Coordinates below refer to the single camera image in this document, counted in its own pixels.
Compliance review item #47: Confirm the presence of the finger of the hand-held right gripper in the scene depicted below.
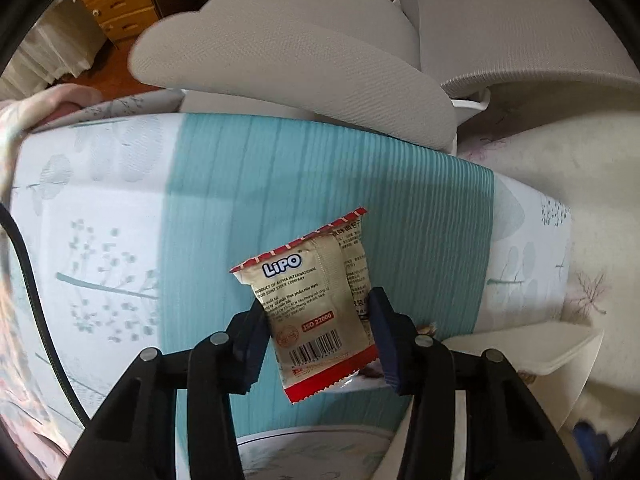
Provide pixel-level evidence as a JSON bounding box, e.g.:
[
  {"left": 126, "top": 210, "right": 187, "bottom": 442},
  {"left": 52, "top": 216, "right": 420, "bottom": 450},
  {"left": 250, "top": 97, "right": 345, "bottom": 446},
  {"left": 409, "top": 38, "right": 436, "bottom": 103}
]
[{"left": 572, "top": 421, "right": 611, "bottom": 461}]

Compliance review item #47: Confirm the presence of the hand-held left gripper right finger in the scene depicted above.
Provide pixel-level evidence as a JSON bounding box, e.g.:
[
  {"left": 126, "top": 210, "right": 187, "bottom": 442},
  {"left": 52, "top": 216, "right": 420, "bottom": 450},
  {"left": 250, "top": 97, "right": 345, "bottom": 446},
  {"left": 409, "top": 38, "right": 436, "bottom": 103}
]
[{"left": 367, "top": 286, "right": 583, "bottom": 480}]

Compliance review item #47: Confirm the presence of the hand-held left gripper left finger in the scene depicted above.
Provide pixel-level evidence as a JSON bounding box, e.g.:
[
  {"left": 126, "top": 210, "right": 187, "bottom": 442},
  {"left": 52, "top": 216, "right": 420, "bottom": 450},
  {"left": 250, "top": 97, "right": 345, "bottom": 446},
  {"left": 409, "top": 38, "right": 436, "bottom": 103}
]
[{"left": 60, "top": 300, "right": 273, "bottom": 480}]

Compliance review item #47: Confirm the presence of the floral blanket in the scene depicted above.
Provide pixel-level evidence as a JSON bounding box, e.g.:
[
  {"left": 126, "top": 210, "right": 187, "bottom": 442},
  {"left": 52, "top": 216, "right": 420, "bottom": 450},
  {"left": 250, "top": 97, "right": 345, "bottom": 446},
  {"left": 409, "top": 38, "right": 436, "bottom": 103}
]
[{"left": 0, "top": 84, "right": 103, "bottom": 461}]

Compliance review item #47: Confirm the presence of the round plate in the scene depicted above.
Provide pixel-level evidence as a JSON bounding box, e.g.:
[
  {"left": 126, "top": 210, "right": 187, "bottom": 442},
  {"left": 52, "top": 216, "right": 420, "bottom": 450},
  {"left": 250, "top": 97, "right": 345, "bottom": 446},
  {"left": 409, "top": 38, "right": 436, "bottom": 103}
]
[{"left": 235, "top": 422, "right": 401, "bottom": 480}]

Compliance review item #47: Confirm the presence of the grey office chair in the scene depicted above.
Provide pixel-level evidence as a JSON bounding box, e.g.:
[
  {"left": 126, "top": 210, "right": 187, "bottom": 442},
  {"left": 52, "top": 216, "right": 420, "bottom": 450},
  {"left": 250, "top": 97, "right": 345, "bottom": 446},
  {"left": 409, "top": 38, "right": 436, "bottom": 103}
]
[{"left": 127, "top": 0, "right": 640, "bottom": 153}]

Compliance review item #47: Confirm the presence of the beige red-edged snack packet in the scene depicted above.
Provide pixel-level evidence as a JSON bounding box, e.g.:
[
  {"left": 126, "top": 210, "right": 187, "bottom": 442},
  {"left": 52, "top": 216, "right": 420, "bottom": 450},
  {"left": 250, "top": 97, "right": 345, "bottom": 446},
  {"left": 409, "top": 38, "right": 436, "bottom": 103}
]
[{"left": 230, "top": 206, "right": 381, "bottom": 405}]

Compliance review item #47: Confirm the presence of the white lace cover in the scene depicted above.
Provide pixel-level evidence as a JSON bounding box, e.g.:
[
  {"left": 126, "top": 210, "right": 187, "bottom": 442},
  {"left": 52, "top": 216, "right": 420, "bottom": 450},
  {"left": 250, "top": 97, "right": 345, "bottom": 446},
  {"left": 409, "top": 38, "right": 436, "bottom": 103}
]
[{"left": 0, "top": 0, "right": 108, "bottom": 103}]

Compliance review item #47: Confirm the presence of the white plastic bin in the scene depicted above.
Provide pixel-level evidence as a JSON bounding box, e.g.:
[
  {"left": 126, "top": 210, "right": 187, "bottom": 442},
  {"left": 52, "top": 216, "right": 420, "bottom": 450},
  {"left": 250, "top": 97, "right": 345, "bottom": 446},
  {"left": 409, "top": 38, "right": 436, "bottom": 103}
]
[{"left": 400, "top": 322, "right": 606, "bottom": 480}]

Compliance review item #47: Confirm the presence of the black cable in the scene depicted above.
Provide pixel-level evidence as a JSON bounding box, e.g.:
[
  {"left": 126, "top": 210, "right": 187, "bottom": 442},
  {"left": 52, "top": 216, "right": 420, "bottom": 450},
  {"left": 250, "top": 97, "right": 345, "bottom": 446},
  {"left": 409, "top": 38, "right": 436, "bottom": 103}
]
[{"left": 0, "top": 202, "right": 91, "bottom": 428}]

